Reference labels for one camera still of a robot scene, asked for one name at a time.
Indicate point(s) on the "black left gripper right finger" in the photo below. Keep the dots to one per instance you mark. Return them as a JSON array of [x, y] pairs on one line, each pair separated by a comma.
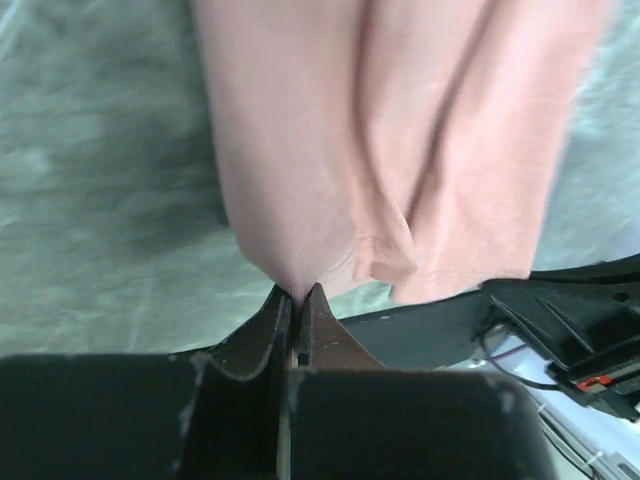
[[324, 343]]

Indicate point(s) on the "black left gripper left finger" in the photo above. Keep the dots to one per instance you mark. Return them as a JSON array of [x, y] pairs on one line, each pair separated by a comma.
[[259, 348]]

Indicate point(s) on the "dusty pink printed t-shirt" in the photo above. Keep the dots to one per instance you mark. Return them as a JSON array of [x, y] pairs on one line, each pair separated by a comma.
[[412, 143]]

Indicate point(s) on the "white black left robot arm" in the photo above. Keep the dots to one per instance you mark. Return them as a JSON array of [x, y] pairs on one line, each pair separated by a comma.
[[583, 322]]

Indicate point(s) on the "aluminium extrusion rail frame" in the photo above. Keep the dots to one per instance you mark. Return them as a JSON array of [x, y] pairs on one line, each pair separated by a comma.
[[600, 446]]

